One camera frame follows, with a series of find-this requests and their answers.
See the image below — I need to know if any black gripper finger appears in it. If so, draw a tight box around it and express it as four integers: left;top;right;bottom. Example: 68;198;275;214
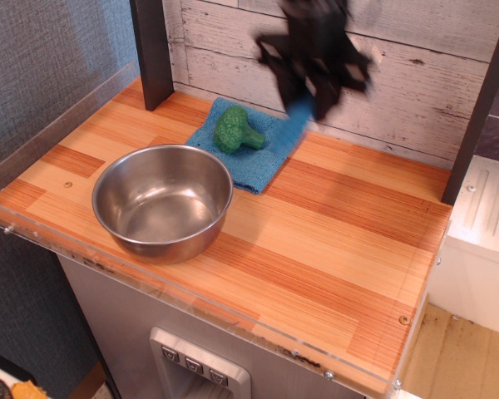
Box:
276;71;312;112
313;81;343;121

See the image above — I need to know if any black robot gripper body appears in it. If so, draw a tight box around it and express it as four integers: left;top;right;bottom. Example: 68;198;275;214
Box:
255;0;375;99

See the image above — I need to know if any blue handled metal fork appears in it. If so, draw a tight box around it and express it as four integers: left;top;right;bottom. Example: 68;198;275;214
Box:
269;94;314;155

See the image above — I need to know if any green toy broccoli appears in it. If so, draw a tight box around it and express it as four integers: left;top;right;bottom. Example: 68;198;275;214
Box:
213;106;265;154

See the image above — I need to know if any blue folded cloth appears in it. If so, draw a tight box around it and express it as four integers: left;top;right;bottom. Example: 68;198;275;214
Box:
187;97;292;194

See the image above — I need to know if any stainless steel bowl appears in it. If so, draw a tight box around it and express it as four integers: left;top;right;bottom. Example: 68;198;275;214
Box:
91;144;234;264

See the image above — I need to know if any white toy sink unit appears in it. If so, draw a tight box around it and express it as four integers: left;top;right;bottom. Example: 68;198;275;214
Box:
427;156;499;332

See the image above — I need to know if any grey toy fridge cabinet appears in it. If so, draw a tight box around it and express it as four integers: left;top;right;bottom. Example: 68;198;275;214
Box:
58;256;359;398

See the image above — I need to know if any silver dispenser button panel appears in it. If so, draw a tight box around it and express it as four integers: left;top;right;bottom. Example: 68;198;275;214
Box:
149;327;252;398

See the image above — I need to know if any clear acrylic table guard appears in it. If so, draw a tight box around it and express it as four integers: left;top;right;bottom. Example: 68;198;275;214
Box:
0;63;450;398

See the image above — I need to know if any orange object bottom left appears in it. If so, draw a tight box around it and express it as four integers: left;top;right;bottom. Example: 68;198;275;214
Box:
10;381;48;399

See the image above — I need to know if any dark right shelf post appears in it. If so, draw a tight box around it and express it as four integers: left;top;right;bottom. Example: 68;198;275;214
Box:
441;38;499;205

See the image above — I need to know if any dark shelf post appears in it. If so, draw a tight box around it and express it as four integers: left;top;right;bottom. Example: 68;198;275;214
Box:
441;38;499;205
130;0;174;111

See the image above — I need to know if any dark left shelf post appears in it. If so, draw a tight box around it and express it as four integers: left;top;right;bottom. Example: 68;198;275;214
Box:
130;0;174;111

